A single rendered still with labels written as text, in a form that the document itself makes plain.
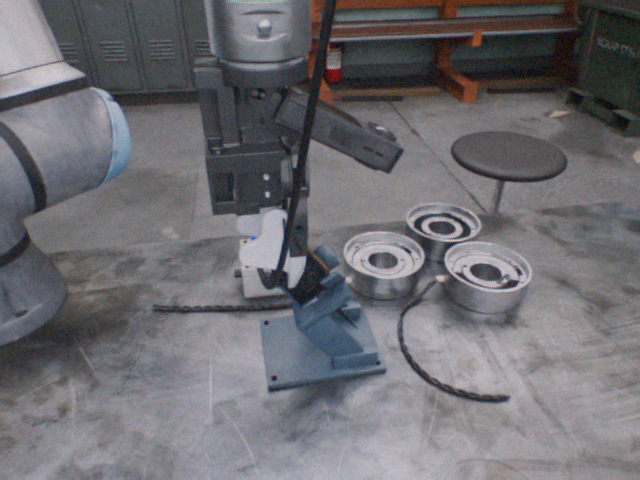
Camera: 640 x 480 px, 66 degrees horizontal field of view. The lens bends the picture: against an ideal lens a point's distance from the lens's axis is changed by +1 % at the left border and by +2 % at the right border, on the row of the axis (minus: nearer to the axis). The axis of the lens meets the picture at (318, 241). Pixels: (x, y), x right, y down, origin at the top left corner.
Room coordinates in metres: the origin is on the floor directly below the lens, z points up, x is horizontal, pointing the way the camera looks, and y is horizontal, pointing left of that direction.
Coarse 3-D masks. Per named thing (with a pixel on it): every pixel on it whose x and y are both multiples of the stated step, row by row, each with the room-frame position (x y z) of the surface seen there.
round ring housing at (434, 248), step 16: (416, 208) 0.64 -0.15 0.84; (432, 208) 0.65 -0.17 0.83; (448, 208) 0.65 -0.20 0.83; (464, 208) 0.63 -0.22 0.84; (432, 224) 0.62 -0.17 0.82; (448, 224) 0.62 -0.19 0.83; (480, 224) 0.59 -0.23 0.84; (416, 240) 0.57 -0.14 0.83; (432, 240) 0.55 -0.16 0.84; (448, 240) 0.55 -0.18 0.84; (464, 240) 0.55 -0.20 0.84; (432, 256) 0.56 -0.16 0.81
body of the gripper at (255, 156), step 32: (224, 96) 0.36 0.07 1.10; (256, 96) 0.39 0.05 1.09; (224, 128) 0.36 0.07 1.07; (256, 128) 0.37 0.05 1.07; (288, 128) 0.38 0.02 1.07; (224, 160) 0.34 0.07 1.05; (256, 160) 0.35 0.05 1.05; (288, 160) 0.36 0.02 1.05; (224, 192) 0.35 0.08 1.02; (256, 192) 0.35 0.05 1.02; (288, 192) 0.35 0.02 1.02
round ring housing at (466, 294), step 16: (448, 256) 0.52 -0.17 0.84; (464, 256) 0.53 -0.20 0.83; (496, 256) 0.53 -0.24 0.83; (512, 256) 0.52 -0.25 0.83; (448, 272) 0.48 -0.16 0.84; (464, 272) 0.49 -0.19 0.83; (480, 272) 0.51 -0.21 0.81; (496, 272) 0.50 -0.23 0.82; (528, 272) 0.48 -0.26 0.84; (448, 288) 0.48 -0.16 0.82; (464, 288) 0.46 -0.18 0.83; (480, 288) 0.45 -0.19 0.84; (512, 288) 0.45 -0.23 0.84; (464, 304) 0.46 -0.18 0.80; (480, 304) 0.45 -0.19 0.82; (496, 304) 0.44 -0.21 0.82; (512, 304) 0.45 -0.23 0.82
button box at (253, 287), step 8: (240, 240) 0.54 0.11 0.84; (248, 240) 0.54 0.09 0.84; (240, 272) 0.51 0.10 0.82; (248, 272) 0.48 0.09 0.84; (256, 272) 0.48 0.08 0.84; (248, 280) 0.48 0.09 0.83; (256, 280) 0.48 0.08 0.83; (248, 288) 0.48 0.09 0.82; (256, 288) 0.48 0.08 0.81; (264, 288) 0.48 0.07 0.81; (248, 296) 0.48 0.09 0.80; (256, 296) 0.48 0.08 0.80
